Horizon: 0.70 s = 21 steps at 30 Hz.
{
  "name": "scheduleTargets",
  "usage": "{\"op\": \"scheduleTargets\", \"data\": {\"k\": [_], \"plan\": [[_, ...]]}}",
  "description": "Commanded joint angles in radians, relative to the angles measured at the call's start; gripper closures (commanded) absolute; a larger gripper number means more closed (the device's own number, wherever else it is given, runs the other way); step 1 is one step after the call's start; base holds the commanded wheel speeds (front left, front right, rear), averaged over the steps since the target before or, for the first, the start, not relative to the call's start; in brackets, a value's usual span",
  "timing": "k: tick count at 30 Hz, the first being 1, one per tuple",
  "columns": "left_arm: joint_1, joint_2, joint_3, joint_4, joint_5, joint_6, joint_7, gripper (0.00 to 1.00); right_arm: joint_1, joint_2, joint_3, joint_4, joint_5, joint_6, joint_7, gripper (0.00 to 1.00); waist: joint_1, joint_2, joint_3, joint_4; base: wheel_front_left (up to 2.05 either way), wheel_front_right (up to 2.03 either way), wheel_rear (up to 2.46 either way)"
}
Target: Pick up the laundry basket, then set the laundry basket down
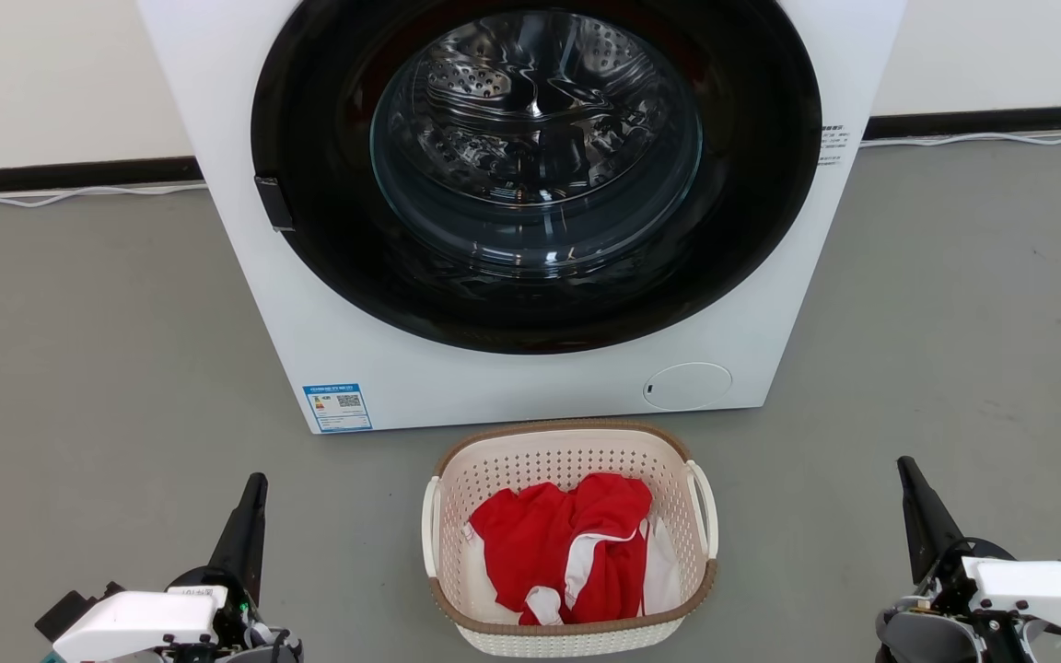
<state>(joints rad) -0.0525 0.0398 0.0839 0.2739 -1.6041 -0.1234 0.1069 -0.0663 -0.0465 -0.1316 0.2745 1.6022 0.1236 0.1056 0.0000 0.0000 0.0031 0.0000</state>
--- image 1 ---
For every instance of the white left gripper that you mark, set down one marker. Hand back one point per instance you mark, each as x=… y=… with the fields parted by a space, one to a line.
x=144 y=617

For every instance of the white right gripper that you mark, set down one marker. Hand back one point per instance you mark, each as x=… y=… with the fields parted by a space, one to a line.
x=1037 y=589

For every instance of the cream laundry basket brown rim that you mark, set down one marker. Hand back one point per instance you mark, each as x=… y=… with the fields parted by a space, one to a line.
x=567 y=451

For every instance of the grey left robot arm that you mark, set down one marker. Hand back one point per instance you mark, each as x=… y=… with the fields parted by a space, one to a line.
x=265 y=646

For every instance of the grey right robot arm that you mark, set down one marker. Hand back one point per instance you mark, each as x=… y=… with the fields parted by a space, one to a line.
x=917 y=640

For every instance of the blue energy label sticker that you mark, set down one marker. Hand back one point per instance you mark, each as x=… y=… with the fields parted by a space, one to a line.
x=337 y=408

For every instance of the white front-load washing machine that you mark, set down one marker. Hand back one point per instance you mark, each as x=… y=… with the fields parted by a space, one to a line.
x=355 y=368

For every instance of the round white filter cover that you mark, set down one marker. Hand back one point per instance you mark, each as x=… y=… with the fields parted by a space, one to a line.
x=689 y=387

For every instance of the red and white garment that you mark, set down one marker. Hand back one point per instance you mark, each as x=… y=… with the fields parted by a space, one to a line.
x=530 y=543

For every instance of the black round washer door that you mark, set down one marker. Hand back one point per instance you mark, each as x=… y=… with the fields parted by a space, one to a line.
x=756 y=184

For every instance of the small printed text sticker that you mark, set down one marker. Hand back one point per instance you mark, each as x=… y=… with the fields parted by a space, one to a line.
x=833 y=144

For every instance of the steel washer drum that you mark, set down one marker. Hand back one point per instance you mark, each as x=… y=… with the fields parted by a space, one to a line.
x=530 y=92

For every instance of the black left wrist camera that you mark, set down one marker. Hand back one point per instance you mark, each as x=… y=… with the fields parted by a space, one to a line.
x=70 y=612

